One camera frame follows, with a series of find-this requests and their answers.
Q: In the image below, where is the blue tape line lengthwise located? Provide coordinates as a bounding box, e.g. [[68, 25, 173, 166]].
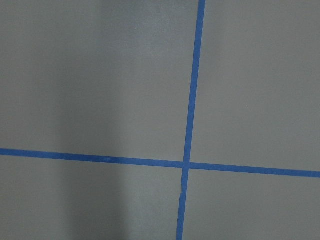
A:
[[176, 0, 206, 240]]

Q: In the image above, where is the blue tape line crosswise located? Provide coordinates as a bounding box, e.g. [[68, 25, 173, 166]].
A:
[[0, 148, 320, 178]]

